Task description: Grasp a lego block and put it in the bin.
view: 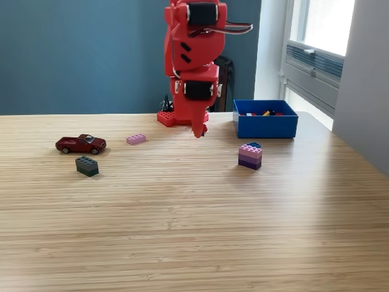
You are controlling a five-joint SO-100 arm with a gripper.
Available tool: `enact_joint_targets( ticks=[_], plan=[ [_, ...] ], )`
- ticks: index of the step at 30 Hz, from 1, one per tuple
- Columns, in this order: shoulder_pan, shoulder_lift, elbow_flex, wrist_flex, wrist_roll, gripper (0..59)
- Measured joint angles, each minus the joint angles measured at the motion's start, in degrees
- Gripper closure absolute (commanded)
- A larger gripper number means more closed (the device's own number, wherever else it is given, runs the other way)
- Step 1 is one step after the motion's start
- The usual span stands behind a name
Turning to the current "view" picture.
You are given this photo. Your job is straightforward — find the pink purple brick stack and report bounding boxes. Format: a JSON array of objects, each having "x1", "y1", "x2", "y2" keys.
[{"x1": 238, "y1": 144, "x2": 263, "y2": 171}]

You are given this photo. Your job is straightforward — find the arm wrist cable loop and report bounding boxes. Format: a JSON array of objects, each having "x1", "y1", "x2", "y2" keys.
[{"x1": 188, "y1": 20, "x2": 254, "y2": 39}]

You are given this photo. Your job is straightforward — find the black cable bundle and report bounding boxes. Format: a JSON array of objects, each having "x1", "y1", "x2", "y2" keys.
[{"x1": 160, "y1": 94, "x2": 175, "y2": 112}]

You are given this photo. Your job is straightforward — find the grey window vent unit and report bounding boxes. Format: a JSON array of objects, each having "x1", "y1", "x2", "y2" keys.
[{"x1": 285, "y1": 41, "x2": 345, "y2": 89}]

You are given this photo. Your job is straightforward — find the grey brick stack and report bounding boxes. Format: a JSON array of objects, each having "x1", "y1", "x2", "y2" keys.
[{"x1": 75, "y1": 156, "x2": 100, "y2": 178}]

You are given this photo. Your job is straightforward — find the blue plastic bin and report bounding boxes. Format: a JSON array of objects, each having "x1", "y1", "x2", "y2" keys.
[{"x1": 232, "y1": 99, "x2": 298, "y2": 139}]

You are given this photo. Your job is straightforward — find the dark red toy pickup car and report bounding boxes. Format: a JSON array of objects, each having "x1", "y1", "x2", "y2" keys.
[{"x1": 55, "y1": 133, "x2": 108, "y2": 155}]

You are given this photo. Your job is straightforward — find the white window frame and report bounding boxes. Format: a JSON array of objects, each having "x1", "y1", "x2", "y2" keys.
[{"x1": 287, "y1": 0, "x2": 356, "y2": 58}]

